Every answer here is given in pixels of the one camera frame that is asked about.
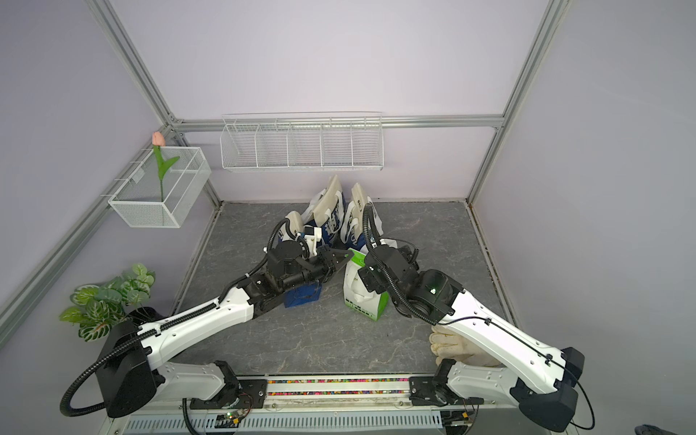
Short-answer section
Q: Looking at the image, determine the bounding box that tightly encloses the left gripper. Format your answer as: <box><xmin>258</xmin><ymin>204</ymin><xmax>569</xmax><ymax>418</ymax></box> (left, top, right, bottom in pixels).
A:
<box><xmin>282</xmin><ymin>245</ymin><xmax>353</xmax><ymax>292</ymax></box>

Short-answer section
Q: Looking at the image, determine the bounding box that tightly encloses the green and white takeout bag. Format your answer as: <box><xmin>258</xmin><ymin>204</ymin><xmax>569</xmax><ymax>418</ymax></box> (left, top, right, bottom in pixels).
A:
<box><xmin>343</xmin><ymin>248</ymin><xmax>389</xmax><ymax>321</ymax></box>

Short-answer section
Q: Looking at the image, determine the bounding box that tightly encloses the blue beige takeout bag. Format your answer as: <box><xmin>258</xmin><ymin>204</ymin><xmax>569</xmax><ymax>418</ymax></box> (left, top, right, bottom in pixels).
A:
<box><xmin>274</xmin><ymin>211</ymin><xmax>323</xmax><ymax>308</ymax></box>

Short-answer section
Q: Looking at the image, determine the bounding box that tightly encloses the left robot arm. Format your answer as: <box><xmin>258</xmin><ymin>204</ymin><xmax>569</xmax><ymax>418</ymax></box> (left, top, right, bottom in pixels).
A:
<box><xmin>59</xmin><ymin>219</ymin><xmax>353</xmax><ymax>418</ymax></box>

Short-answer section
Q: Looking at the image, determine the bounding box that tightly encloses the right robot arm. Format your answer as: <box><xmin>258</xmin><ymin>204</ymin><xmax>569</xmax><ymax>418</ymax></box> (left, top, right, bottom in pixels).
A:
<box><xmin>359</xmin><ymin>203</ymin><xmax>587</xmax><ymax>432</ymax></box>

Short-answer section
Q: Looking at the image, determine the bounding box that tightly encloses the back right blue beige bag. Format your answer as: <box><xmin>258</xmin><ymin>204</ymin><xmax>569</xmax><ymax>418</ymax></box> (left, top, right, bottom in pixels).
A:
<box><xmin>340</xmin><ymin>183</ymin><xmax>373</xmax><ymax>251</ymax></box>

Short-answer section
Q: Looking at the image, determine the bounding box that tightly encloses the back left blue beige bag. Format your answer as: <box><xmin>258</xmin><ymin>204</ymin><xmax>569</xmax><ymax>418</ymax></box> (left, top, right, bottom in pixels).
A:
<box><xmin>301</xmin><ymin>175</ymin><xmax>344</xmax><ymax>245</ymax></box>

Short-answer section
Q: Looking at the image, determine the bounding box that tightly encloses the beige work glove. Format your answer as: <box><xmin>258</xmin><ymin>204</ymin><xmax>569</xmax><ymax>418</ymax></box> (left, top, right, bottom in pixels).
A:
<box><xmin>429</xmin><ymin>326</ymin><xmax>501</xmax><ymax>367</ymax></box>

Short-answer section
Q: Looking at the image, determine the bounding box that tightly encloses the artificial pink tulip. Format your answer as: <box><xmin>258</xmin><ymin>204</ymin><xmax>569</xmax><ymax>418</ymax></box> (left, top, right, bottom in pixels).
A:
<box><xmin>152</xmin><ymin>132</ymin><xmax>179</xmax><ymax>202</ymax></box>

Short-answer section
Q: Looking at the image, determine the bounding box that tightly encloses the potted green leafy plant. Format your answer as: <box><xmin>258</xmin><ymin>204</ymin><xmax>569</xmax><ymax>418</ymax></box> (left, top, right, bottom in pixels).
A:
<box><xmin>59</xmin><ymin>263</ymin><xmax>158</xmax><ymax>343</ymax></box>

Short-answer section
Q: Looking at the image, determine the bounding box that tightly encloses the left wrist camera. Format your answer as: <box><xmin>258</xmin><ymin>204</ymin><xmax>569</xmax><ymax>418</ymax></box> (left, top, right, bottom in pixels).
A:
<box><xmin>303</xmin><ymin>226</ymin><xmax>324</xmax><ymax>257</ymax></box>

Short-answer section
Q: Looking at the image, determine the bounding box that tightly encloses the long white wire basket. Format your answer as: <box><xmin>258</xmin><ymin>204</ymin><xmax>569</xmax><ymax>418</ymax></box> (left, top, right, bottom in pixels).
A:
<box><xmin>219</xmin><ymin>112</ymin><xmax>384</xmax><ymax>171</ymax></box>

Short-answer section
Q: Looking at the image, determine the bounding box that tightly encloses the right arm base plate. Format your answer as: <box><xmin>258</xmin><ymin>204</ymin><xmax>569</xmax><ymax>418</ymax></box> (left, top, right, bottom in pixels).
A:
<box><xmin>409</xmin><ymin>376</ymin><xmax>485</xmax><ymax>407</ymax></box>

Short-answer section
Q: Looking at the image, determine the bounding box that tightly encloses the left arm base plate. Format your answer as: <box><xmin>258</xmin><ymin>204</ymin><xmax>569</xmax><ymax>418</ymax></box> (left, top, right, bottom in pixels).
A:
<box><xmin>188</xmin><ymin>378</ymin><xmax>268</xmax><ymax>410</ymax></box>

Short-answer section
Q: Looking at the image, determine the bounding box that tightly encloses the aluminium frame rail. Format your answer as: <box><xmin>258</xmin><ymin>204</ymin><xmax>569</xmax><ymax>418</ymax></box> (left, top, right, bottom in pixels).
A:
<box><xmin>172</xmin><ymin>112</ymin><xmax>505</xmax><ymax>133</ymax></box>

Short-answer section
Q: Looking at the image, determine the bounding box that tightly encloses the small white wire basket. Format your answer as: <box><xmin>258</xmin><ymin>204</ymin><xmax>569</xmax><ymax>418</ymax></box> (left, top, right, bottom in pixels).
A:
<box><xmin>109</xmin><ymin>146</ymin><xmax>211</xmax><ymax>228</ymax></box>

